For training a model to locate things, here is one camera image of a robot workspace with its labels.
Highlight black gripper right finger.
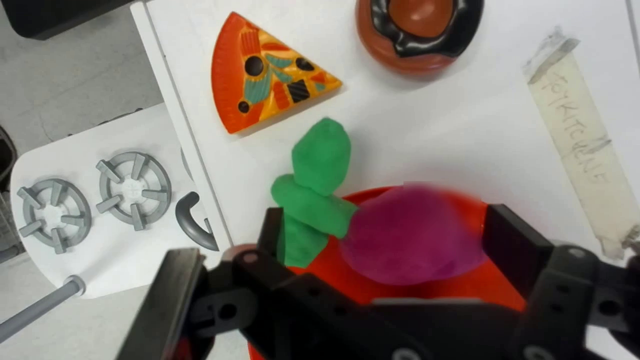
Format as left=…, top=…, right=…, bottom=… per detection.
left=481, top=201, right=640, bottom=360

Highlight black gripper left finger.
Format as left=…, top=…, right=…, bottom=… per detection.
left=118, top=205, right=377, bottom=360

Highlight magenta beetroot plushie green leaves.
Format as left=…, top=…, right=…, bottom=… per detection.
left=269, top=115, right=493, bottom=288

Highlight orange plate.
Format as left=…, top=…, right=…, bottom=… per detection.
left=226, top=183, right=532, bottom=360

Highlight grey toy faucet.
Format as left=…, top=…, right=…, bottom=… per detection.
left=174, top=189, right=220, bottom=254

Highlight white toy kitchen cabinet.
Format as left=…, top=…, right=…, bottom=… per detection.
left=129, top=0, right=640, bottom=360

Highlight pizza slice toy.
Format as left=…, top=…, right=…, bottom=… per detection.
left=211, top=9, right=347, bottom=135

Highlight white toy stovetop board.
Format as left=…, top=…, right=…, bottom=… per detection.
left=9, top=101, right=233, bottom=302

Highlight chocolate donut toy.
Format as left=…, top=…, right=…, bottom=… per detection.
left=355, top=0, right=486, bottom=76

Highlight grey metal pole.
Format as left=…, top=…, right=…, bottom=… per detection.
left=0, top=274, right=89, bottom=346

